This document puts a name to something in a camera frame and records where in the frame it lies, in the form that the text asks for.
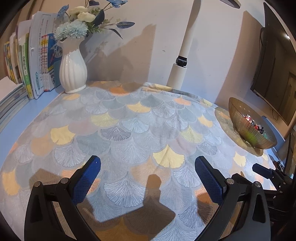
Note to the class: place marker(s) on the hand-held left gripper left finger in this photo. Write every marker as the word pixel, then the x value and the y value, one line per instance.
pixel 86 178

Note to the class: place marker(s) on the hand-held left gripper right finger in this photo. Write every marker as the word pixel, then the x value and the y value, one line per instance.
pixel 208 178

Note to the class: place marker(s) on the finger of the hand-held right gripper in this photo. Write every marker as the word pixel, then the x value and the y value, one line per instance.
pixel 282 204
pixel 261 171

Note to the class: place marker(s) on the amber ribbed glass bowl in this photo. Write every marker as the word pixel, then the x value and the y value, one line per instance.
pixel 240 120

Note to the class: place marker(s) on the dark flat standing device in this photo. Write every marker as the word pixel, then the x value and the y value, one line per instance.
pixel 290 155

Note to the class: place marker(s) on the leaf pattern tablecloth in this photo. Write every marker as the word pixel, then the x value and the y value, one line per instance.
pixel 115 120

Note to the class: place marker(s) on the stack of flat books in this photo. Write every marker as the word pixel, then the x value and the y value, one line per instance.
pixel 11 102

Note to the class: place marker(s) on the white desk lamp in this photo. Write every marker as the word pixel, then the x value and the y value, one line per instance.
pixel 177 74

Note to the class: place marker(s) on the row of upright books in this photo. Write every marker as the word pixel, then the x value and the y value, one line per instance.
pixel 34 58

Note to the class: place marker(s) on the blue and white artificial flowers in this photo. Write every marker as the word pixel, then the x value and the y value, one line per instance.
pixel 74 30

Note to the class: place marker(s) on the dark wall screen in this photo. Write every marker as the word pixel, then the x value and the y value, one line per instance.
pixel 272 76

